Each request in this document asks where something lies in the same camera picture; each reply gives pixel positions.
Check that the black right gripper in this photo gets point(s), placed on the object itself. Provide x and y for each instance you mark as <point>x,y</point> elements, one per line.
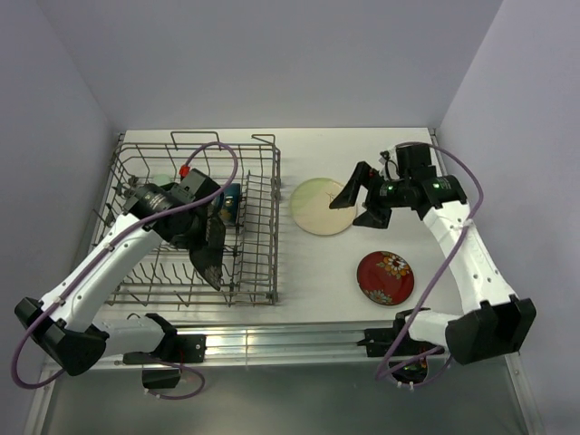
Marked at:
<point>375,217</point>

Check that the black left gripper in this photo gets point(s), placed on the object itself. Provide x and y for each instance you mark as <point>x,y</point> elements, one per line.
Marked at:
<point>198,240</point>

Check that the black square floral plate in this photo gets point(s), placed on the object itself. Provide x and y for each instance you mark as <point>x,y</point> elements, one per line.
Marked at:
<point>206,249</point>

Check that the dark blue beige bowl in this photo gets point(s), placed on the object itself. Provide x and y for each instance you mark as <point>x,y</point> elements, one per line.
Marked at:
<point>227,204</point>

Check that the cream green round plate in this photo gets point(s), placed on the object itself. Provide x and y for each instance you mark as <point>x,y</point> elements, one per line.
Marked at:
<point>309,206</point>

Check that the light green cup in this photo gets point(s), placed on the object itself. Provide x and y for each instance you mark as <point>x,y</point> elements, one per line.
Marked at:
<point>162,179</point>

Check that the red round floral plate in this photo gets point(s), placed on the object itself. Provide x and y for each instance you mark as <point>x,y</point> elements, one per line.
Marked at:
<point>385,278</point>

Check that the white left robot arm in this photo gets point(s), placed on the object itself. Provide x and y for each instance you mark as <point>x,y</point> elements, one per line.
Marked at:
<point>63,322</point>

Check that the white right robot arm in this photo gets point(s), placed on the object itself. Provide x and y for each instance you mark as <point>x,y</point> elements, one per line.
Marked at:
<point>494,321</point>

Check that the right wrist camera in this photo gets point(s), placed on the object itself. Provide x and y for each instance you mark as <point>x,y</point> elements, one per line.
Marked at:
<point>390,169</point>

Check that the grey wire dish rack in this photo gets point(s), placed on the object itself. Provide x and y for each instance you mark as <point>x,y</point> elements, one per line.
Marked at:
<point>165,278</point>

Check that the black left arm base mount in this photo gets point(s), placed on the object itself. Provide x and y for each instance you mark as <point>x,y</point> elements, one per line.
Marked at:
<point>181,348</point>

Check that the aluminium table rail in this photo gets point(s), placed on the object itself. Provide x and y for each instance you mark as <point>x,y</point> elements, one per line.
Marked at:
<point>232,326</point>

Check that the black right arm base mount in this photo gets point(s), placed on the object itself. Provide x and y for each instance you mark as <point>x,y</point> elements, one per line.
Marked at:
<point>377,341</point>

